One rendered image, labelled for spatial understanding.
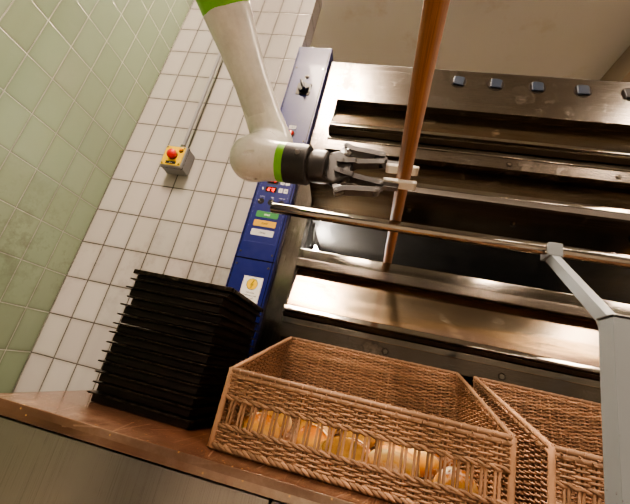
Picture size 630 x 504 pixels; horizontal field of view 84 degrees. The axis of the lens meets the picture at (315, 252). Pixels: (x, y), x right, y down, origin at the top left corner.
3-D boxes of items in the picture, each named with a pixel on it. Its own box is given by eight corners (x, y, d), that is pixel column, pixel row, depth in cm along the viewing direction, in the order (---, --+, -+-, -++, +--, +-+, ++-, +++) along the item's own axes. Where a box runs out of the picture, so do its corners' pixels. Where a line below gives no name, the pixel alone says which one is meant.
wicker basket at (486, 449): (267, 421, 112) (288, 335, 121) (452, 472, 101) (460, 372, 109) (200, 447, 67) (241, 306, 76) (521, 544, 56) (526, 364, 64)
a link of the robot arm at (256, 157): (223, 186, 83) (218, 139, 77) (245, 168, 93) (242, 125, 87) (279, 193, 80) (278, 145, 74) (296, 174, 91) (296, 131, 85)
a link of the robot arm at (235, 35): (193, 18, 77) (235, -1, 73) (218, 19, 87) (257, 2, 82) (253, 174, 94) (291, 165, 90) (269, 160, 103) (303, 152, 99)
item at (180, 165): (167, 173, 151) (174, 154, 155) (188, 176, 150) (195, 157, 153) (157, 164, 145) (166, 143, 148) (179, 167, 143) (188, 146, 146)
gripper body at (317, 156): (317, 159, 85) (355, 164, 84) (309, 190, 83) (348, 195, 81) (313, 140, 79) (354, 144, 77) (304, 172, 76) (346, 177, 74)
